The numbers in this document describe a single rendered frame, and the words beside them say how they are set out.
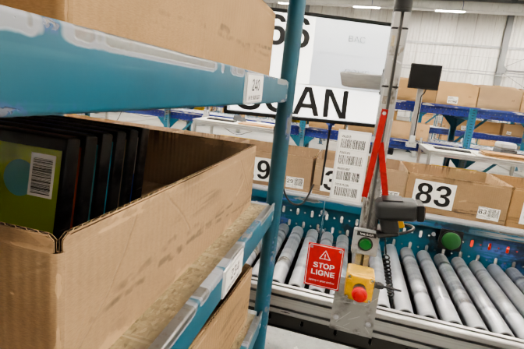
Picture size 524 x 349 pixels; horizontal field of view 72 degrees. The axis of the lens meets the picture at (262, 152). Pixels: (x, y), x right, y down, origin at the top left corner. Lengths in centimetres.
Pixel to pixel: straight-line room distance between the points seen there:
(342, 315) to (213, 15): 96
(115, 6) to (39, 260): 15
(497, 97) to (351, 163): 552
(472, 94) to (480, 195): 470
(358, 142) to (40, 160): 81
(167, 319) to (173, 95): 18
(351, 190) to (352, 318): 37
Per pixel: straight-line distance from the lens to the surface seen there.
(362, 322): 116
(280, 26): 105
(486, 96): 639
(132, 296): 31
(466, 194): 169
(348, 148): 99
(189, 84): 24
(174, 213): 33
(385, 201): 97
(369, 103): 110
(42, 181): 31
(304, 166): 162
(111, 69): 17
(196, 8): 32
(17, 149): 33
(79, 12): 21
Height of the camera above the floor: 133
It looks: 10 degrees down
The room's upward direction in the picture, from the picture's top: 6 degrees clockwise
